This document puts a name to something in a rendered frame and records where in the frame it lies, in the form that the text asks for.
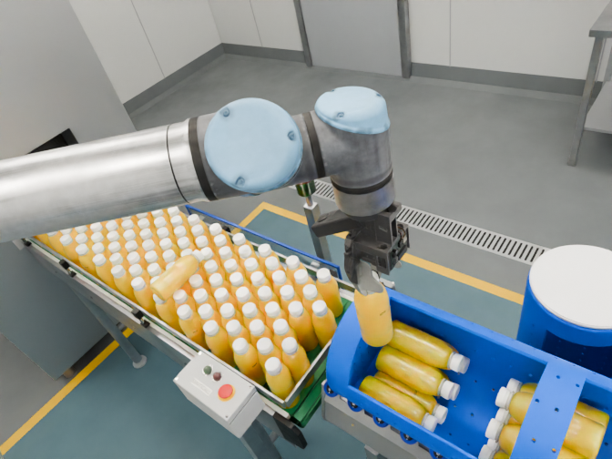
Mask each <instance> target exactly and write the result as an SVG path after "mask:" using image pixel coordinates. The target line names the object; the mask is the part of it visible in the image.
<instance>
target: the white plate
mask: <svg viewBox="0 0 612 459"><path fill-rule="evenodd" d="M529 282H530V286H531V290H532V292H533V293H534V295H535V297H536V298H537V300H538V301H539V302H540V303H541V304H542V305H543V306H544V307H545V308H546V309H547V310H549V311H550V312H551V313H553V314H554V315H555V316H557V317H558V318H560V319H562V320H564V321H568V322H570V323H573V324H575V325H578V326H582V327H586V328H590V329H599V330H612V251H610V250H606V249H602V248H599V247H594V246H587V245H568V246H562V247H558V248H554V249H552V250H549V251H547V252H545V253H544V254H542V255H541V256H540V257H538V258H537V259H536V261H535V262H534V264H533V266H532V268H531V270H530V275H529Z"/></svg>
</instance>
